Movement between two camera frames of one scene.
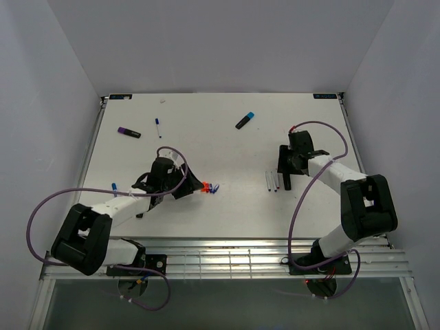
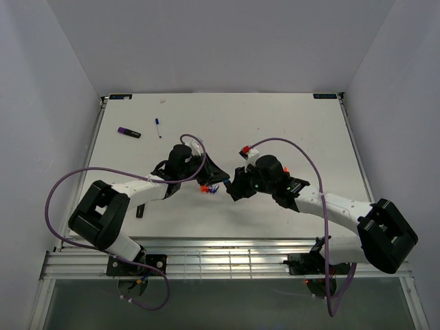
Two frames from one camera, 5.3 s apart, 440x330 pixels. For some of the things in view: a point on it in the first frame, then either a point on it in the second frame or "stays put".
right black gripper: (282, 166) -> (238, 188)
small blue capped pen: (157, 123) stays put
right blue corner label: (325, 95) stays put
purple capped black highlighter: (129, 132) stays put
